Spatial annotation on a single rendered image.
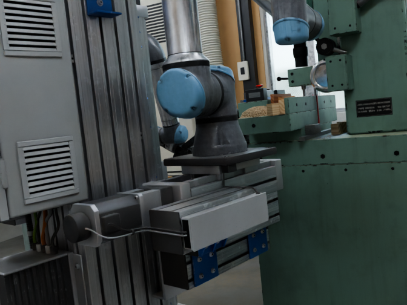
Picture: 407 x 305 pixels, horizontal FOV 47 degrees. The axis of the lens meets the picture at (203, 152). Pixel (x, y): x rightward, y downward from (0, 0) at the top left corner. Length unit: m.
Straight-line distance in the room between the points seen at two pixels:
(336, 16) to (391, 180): 0.57
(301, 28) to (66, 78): 0.52
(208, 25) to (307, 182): 1.92
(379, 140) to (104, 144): 0.90
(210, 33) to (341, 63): 1.84
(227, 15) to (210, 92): 2.41
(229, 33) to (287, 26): 2.47
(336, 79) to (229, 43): 1.90
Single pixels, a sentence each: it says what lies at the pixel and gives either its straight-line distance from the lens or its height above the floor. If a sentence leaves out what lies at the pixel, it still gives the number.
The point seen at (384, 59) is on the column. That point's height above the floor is 1.05.
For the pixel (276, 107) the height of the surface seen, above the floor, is 0.93.
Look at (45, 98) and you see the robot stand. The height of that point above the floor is 0.99.
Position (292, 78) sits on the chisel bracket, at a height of 1.03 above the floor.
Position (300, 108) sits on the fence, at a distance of 1.70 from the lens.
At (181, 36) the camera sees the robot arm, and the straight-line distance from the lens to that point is 1.12.
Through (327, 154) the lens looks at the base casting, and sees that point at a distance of 1.66.
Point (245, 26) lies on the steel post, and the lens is 3.37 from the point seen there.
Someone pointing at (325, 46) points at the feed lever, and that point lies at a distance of 1.71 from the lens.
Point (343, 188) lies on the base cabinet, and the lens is 1.67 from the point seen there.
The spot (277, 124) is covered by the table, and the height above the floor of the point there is 0.87.
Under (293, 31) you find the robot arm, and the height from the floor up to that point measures 1.08.
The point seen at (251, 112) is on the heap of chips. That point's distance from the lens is 1.66.
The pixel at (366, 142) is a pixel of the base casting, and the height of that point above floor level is 0.78.
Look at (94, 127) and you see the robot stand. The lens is 1.15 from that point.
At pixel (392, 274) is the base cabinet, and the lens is 1.71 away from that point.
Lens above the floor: 0.93
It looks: 5 degrees down
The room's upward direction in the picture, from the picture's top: 6 degrees counter-clockwise
